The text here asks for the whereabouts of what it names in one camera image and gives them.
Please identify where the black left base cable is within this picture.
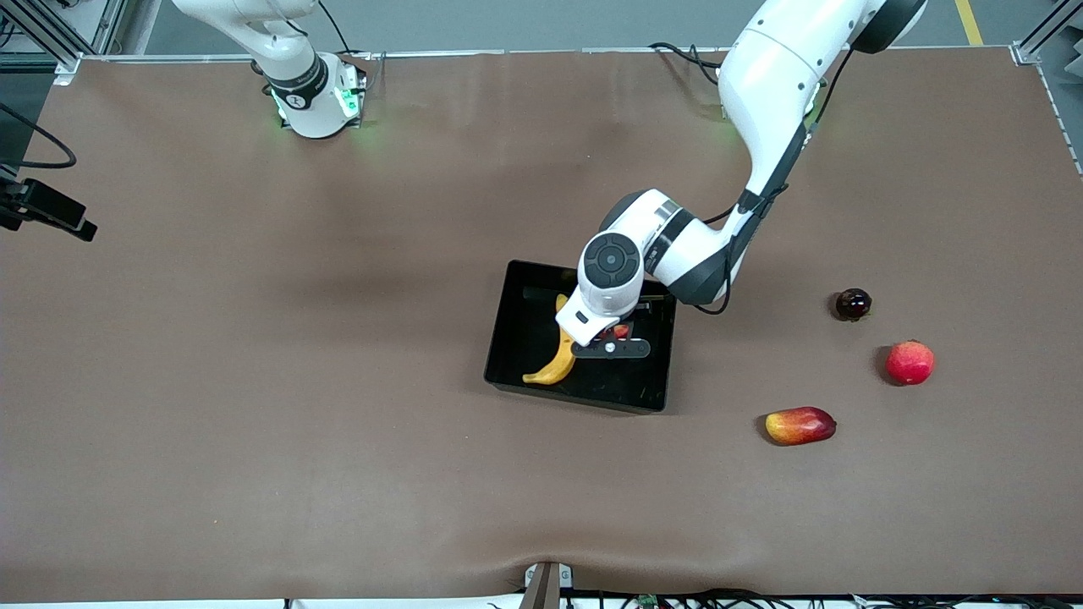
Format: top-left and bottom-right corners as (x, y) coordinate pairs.
(649, 42), (725, 85)

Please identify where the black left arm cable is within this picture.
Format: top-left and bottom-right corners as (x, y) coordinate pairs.
(692, 47), (855, 316)

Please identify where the black right base cable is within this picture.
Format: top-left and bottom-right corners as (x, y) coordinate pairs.
(317, 0), (355, 57)

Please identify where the black base cable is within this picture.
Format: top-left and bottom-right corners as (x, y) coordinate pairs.
(317, 0), (355, 57)
(649, 42), (725, 85)

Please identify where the black plastic box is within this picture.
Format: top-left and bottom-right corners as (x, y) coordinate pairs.
(483, 260), (679, 414)

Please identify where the red round apple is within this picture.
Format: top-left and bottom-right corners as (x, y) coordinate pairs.
(885, 340), (936, 387)

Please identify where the yellow banana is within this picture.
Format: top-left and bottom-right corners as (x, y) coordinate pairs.
(522, 294), (578, 386)

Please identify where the red yellow mango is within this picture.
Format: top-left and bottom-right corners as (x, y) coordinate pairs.
(765, 406), (838, 447)

